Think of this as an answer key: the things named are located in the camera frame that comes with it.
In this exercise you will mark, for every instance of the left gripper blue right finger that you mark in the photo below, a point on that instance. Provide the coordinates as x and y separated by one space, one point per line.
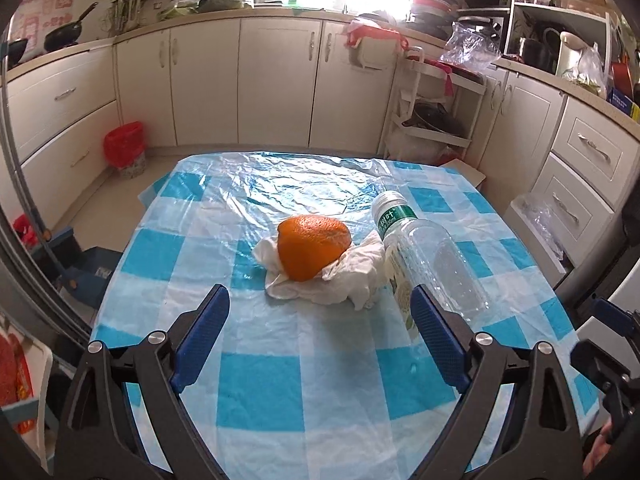
443 344

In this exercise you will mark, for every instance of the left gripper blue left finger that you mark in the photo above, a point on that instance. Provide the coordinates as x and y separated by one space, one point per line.
193 336

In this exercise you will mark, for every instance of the clear plastic water bottle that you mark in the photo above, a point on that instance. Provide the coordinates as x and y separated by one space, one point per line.
421 252

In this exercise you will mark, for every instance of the white tissue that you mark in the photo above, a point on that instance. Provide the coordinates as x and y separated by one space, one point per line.
358 275

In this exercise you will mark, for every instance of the orange peel dome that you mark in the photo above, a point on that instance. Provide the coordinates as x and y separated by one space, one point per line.
308 243

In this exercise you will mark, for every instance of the red trash bin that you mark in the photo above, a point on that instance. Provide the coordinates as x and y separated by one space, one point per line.
124 149

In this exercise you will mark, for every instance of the person right hand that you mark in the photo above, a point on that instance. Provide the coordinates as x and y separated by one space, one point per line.
596 463

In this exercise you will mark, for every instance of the blue checkered tablecloth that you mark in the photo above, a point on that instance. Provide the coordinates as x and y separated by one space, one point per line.
294 390

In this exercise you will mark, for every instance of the open white bottom drawer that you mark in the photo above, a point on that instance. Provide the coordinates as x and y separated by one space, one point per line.
554 270

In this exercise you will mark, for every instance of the clear plastic bag in drawer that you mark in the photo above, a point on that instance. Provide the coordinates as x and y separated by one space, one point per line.
539 213

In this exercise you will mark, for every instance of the small wooden stool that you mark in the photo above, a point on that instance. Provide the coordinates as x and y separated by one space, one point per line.
474 176

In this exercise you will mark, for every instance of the black pan on shelf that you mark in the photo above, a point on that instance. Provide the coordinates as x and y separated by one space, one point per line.
435 117

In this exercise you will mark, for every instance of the white corner shelf rack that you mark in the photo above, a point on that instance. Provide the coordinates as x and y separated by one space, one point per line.
419 77

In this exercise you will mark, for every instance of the clear plastic bag on counter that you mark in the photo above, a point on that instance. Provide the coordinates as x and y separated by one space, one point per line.
472 45

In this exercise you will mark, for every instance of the white hanging cutting board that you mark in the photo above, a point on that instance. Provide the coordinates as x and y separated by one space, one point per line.
373 48

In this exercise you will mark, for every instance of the black frying pan on counter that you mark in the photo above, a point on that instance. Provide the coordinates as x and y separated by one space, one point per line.
68 34

